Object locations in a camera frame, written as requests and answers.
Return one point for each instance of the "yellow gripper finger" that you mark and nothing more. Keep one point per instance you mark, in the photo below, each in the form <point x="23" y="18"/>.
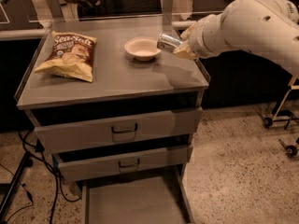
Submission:
<point x="189" y="32"/>
<point x="184" y="51"/>

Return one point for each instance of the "silver redbull can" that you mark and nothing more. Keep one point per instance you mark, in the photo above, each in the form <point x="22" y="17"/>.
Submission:
<point x="168" y="42"/>

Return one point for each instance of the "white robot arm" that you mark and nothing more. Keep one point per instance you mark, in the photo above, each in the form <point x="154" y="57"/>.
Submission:
<point x="266" y="28"/>

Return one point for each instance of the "grey top drawer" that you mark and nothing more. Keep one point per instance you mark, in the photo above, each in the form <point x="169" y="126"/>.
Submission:
<point x="105" y="132"/>

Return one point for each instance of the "grey drawer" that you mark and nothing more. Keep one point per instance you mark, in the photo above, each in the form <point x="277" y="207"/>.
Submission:
<point x="105" y="132"/>
<point x="154" y="196"/>
<point x="125" y="163"/>

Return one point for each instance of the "grey drawer cabinet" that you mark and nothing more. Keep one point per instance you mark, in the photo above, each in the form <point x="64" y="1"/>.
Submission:
<point x="121" y="87"/>

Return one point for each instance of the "grey bottom drawer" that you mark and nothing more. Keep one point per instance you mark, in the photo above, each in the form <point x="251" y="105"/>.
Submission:
<point x="154" y="196"/>

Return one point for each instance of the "grey middle drawer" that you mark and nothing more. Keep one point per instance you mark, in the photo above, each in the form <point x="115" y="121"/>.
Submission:
<point x="125" y="163"/>

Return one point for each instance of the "white paper bowl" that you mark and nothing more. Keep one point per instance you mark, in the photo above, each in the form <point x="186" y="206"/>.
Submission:
<point x="142" y="48"/>

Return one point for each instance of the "sea salt chips bag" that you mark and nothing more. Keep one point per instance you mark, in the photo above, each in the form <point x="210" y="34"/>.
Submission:
<point x="71" y="56"/>

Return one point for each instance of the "black tripod leg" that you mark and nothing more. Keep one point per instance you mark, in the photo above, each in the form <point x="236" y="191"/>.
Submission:
<point x="8" y="189"/>

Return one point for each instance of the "wheeled cart frame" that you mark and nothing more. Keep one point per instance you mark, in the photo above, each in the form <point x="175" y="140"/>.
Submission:
<point x="286" y="116"/>

